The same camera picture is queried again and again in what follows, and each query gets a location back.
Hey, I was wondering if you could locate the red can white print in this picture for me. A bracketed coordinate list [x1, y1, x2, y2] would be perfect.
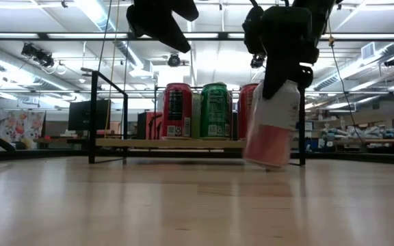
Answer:
[237, 83, 260, 140]

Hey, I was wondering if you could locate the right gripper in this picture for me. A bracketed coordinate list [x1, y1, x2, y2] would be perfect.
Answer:
[262, 5, 320, 100]

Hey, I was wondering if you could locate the yellow hanging rope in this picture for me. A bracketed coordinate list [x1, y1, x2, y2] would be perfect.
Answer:
[103, 0, 121, 137]

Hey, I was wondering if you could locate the red equipment black frame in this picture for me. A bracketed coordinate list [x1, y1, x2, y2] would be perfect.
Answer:
[137, 109, 164, 140]

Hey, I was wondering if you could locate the light green beverage can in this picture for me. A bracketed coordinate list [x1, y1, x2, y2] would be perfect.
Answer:
[192, 92, 203, 139]

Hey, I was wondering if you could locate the overhead light bar frame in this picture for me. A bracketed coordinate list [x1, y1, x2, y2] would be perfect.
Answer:
[0, 31, 394, 42]

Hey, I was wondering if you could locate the floral cloth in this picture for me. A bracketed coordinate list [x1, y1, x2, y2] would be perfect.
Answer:
[0, 109, 47, 150]

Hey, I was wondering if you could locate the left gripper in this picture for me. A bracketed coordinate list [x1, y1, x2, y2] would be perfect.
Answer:
[126, 0, 200, 54]

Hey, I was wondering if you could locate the wooden workbench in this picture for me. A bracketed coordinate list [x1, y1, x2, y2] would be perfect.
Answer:
[332, 137, 394, 154]

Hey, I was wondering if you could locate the white pink beverage can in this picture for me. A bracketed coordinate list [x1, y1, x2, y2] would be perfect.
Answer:
[242, 79, 301, 171]

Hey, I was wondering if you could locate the black hanging camera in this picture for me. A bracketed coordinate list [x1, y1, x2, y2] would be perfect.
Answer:
[250, 53, 267, 70]

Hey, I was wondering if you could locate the red can black label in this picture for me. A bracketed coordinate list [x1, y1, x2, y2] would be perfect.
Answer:
[161, 82, 194, 140]

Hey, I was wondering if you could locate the dark green beverage can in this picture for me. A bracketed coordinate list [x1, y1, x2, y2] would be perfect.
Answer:
[200, 81, 231, 140]

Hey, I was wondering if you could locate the black metal table frame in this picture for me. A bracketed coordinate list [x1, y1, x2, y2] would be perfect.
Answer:
[0, 149, 394, 167]

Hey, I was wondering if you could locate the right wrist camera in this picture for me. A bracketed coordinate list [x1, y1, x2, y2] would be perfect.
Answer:
[242, 5, 267, 57]

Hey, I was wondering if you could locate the black monitor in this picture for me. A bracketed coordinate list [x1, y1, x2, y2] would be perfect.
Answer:
[68, 98, 111, 133]

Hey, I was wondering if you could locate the wooden shelf black metal frame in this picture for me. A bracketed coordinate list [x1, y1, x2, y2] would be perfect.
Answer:
[88, 70, 307, 167]

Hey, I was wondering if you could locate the white parts pile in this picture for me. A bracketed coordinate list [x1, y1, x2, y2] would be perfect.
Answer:
[319, 124, 394, 141]

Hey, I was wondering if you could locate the round black ceiling camera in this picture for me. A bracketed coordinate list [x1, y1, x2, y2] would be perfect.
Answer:
[167, 53, 182, 68]

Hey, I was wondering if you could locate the yellow knotted rope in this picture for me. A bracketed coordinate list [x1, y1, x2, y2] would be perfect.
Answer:
[326, 16, 337, 49]

